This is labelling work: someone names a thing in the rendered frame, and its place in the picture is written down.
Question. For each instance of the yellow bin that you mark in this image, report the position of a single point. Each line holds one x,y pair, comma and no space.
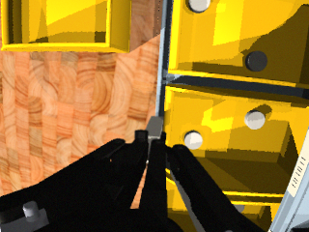
240,160
66,25
219,39
253,209

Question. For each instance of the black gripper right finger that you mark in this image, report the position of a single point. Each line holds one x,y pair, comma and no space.
208,206

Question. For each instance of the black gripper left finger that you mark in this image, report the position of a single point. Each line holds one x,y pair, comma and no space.
89,180

